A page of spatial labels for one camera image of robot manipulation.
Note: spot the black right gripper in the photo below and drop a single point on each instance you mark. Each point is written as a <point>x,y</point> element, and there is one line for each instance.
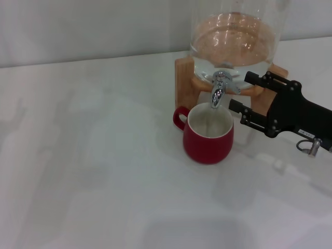
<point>293,111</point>

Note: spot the chrome faucet with lever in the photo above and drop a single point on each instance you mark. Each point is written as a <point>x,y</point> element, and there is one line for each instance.
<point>216,93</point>

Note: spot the red ceramic cup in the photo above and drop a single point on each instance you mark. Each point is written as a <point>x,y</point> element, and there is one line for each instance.
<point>207,147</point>

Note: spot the glass water dispenser jar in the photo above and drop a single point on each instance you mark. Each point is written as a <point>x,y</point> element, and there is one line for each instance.
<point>233,39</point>

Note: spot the wooden dispenser stand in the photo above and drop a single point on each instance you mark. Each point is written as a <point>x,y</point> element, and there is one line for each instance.
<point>184,83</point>

